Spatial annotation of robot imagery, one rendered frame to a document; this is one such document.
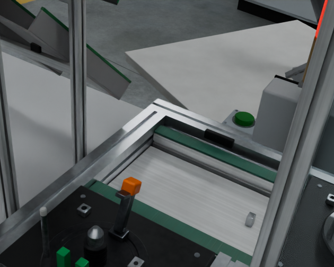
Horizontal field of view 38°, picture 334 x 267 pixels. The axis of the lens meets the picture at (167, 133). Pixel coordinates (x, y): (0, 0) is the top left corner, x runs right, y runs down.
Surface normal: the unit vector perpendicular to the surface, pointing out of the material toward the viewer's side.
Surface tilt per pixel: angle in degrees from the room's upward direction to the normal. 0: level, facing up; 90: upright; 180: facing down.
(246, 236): 0
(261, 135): 90
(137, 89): 0
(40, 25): 90
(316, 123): 90
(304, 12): 90
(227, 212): 0
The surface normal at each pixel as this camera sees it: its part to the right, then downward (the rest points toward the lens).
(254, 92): 0.09, -0.81
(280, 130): -0.51, 0.47
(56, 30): 0.76, 0.43
